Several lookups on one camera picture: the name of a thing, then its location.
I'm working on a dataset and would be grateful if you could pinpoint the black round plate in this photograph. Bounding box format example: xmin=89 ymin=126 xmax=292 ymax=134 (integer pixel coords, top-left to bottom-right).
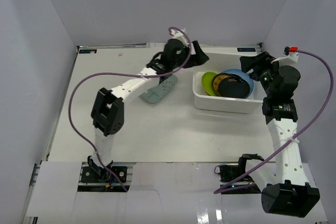
xmin=217 ymin=77 xmax=250 ymax=99

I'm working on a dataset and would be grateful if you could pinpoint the right blue table label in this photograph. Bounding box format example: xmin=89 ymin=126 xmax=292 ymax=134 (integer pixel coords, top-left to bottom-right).
xmin=237 ymin=47 xmax=256 ymax=52

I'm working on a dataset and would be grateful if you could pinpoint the white plastic bin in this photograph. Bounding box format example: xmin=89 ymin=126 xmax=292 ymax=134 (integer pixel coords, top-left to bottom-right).
xmin=192 ymin=51 xmax=265 ymax=115

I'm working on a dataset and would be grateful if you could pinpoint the yellow patterned plate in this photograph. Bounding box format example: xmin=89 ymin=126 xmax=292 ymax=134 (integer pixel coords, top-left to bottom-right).
xmin=212 ymin=73 xmax=238 ymax=98

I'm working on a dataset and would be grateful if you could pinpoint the lime green round plate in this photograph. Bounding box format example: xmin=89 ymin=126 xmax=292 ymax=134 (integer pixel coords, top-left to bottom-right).
xmin=202 ymin=71 xmax=217 ymax=97

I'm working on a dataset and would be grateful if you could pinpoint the blue table label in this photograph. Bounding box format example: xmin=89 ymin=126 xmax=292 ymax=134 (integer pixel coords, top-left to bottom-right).
xmin=78 ymin=49 xmax=97 ymax=54
xmin=237 ymin=47 xmax=256 ymax=52

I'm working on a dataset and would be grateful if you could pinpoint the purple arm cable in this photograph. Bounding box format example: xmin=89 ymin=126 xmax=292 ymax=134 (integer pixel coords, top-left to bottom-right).
xmin=68 ymin=26 xmax=192 ymax=191
xmin=213 ymin=49 xmax=334 ymax=195

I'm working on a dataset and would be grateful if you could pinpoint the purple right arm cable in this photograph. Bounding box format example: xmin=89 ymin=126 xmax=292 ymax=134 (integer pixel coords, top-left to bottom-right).
xmin=213 ymin=49 xmax=334 ymax=195

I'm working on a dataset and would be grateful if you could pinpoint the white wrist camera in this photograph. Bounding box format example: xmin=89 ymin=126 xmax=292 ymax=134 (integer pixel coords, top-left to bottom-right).
xmin=271 ymin=47 xmax=299 ymax=66
xmin=169 ymin=27 xmax=190 ymax=46

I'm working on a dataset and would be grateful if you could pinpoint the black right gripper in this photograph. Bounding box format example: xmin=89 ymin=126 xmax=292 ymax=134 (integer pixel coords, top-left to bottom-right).
xmin=239 ymin=52 xmax=284 ymax=98

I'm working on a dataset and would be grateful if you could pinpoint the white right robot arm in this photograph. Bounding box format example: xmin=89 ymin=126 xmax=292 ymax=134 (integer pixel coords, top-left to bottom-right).
xmin=237 ymin=52 xmax=320 ymax=218

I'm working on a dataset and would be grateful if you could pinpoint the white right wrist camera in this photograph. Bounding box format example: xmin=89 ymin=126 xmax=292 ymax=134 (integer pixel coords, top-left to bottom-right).
xmin=271 ymin=47 xmax=299 ymax=66

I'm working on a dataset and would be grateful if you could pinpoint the light blue round plate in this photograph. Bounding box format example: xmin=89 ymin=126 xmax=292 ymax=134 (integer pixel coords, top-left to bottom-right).
xmin=221 ymin=68 xmax=255 ymax=99

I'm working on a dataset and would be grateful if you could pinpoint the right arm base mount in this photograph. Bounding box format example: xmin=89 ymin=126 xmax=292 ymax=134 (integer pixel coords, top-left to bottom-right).
xmin=214 ymin=164 xmax=261 ymax=195

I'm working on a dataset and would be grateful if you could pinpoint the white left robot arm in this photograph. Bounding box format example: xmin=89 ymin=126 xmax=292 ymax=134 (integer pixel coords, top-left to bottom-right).
xmin=88 ymin=39 xmax=209 ymax=182

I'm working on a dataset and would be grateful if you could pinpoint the pale blue rectangular divided plate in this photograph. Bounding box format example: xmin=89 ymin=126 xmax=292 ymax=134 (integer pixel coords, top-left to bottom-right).
xmin=140 ymin=74 xmax=178 ymax=104

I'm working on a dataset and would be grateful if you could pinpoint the white paper sheet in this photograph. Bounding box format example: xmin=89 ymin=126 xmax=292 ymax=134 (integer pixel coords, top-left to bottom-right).
xmin=148 ymin=42 xmax=166 ymax=48

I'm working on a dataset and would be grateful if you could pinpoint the left blue table label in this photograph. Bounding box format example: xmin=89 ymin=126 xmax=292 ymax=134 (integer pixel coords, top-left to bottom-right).
xmin=78 ymin=49 xmax=97 ymax=54

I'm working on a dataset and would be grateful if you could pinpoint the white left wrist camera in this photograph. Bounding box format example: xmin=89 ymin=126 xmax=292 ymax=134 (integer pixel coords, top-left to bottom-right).
xmin=169 ymin=27 xmax=190 ymax=46

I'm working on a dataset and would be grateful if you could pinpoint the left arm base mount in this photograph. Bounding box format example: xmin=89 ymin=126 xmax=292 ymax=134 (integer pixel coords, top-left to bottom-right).
xmin=77 ymin=156 xmax=131 ymax=193

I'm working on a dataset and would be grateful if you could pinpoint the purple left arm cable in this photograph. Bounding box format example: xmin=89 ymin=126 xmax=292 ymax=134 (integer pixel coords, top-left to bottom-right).
xmin=68 ymin=26 xmax=192 ymax=191

